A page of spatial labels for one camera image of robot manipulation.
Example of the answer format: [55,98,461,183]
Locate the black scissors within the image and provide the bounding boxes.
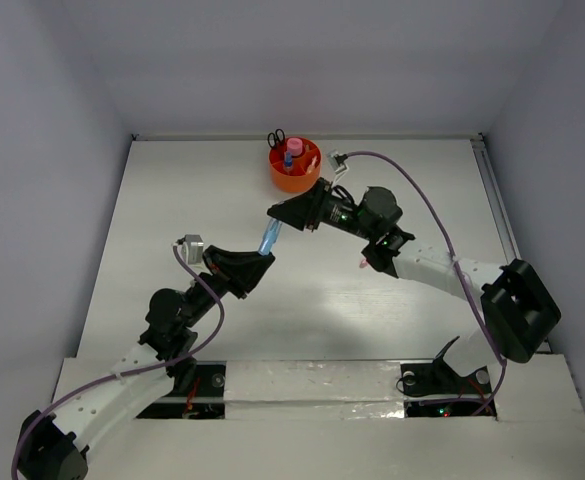
[267,128,286,150]

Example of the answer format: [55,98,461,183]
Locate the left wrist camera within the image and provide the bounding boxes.
[172,234,205,268]

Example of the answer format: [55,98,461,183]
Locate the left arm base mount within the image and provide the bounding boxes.
[136,361,226,420]

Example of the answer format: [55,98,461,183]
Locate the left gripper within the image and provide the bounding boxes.
[181,246,273,328]

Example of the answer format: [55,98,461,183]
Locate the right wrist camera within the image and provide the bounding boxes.
[326,150,349,185]

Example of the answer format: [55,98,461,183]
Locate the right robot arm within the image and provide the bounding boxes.
[267,178,561,392]

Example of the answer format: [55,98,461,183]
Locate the clear blue capped glue bottle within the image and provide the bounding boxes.
[283,151,294,173]

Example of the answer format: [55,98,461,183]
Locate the orange highlighter pen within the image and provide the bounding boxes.
[306,155,319,175]

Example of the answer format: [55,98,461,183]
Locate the orange round organizer container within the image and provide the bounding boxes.
[268,137,323,194]

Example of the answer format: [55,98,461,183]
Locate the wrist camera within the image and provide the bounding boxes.
[326,150,349,185]
[172,234,205,268]

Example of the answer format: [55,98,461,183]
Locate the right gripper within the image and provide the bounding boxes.
[267,177,377,242]

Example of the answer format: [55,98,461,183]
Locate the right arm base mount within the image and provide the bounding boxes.
[395,337,492,418]

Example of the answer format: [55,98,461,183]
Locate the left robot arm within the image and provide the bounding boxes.
[11,246,275,479]

